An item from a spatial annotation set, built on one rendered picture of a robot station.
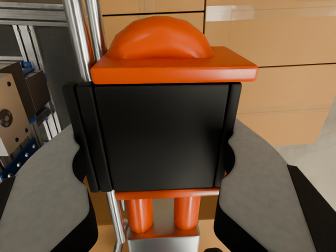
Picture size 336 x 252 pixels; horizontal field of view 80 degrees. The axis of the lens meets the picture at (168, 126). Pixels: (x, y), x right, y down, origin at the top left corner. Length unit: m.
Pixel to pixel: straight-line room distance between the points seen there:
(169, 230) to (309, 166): 2.15
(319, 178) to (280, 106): 1.57
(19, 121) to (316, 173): 2.32
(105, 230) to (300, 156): 1.92
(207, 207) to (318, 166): 1.97
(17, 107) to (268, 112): 0.90
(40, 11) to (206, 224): 1.09
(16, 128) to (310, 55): 0.97
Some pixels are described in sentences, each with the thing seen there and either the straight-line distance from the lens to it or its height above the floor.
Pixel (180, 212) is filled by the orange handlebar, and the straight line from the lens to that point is 0.18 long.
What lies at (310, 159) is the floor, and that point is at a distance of 2.25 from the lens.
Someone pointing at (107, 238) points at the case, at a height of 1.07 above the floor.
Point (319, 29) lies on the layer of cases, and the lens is 0.98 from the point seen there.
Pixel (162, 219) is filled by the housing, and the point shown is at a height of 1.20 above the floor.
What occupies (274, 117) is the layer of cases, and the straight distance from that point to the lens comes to 1.04.
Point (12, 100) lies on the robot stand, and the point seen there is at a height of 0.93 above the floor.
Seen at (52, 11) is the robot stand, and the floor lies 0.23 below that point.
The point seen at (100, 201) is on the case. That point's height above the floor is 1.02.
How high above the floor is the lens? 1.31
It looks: 59 degrees down
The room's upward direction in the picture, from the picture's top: 172 degrees clockwise
